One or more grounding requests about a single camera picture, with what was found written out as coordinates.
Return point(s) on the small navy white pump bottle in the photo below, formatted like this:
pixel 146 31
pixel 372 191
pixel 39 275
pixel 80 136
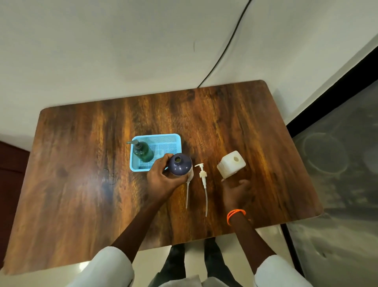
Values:
pixel 180 166

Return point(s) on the person's white sleeve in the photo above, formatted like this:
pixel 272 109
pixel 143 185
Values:
pixel 103 269
pixel 280 273

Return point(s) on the blue plastic mesh basket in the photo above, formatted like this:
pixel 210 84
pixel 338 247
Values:
pixel 165 142

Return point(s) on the person's left hand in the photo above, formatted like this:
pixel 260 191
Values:
pixel 161 184

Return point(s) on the person's right forearm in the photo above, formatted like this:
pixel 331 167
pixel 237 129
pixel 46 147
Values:
pixel 251 245

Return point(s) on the person's right dark trouser leg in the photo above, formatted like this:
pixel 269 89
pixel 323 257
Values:
pixel 218 263

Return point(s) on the person's right hand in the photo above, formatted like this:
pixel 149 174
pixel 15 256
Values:
pixel 236 195

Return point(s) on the person's left forearm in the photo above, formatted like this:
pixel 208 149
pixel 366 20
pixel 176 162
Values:
pixel 137 230

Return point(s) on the small teal translucent bottle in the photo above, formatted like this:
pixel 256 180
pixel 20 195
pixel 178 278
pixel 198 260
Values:
pixel 144 152

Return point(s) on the person's left dark trouser leg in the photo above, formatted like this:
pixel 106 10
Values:
pixel 172 263

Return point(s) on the dark teal pump head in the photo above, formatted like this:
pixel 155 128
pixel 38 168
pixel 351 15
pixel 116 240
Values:
pixel 133 142

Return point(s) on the person's right white sleeve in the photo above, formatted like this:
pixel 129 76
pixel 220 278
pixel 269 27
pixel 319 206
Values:
pixel 280 273

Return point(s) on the person's dark trouser leg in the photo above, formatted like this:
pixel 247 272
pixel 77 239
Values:
pixel 218 263
pixel 172 263

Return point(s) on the person's left white sleeve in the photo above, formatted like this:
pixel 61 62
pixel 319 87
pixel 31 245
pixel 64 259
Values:
pixel 103 269

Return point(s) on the large yellow soap bottle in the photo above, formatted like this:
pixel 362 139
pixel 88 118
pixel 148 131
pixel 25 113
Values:
pixel 229 167

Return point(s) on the maroon upholstered seat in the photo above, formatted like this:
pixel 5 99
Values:
pixel 11 192

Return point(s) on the black door frame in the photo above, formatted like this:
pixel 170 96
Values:
pixel 325 106

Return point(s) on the white pump head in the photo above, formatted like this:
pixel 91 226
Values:
pixel 202 175
pixel 187 192

